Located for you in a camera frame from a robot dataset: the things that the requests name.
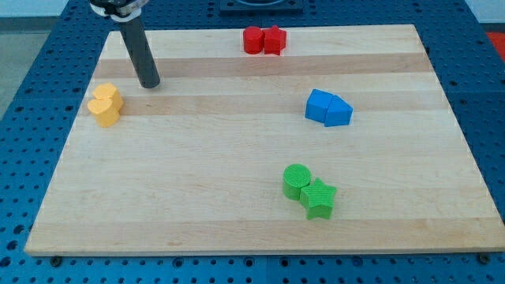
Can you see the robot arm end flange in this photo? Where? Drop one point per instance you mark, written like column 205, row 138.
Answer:
column 118, row 10

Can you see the yellow heart block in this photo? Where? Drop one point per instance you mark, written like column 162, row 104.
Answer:
column 104, row 112

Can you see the green cylinder block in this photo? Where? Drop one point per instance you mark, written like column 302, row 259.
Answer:
column 295, row 177

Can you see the blue cube block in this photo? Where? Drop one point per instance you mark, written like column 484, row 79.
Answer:
column 317, row 105

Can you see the green star block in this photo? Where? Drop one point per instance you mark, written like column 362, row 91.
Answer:
column 318, row 199

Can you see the wooden board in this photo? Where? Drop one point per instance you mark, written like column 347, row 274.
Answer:
column 195, row 165

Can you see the blue pentagon block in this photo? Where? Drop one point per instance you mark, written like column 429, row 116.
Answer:
column 339, row 112

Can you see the red cylinder block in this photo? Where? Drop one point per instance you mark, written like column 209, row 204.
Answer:
column 253, row 40

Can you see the red star block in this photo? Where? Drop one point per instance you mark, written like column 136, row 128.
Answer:
column 274, row 40

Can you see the yellow hexagon block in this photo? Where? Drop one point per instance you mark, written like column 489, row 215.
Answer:
column 109, row 91

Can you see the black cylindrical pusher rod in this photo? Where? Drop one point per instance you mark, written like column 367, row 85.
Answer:
column 140, row 53

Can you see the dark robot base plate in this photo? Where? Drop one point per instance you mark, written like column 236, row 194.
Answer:
column 229, row 7

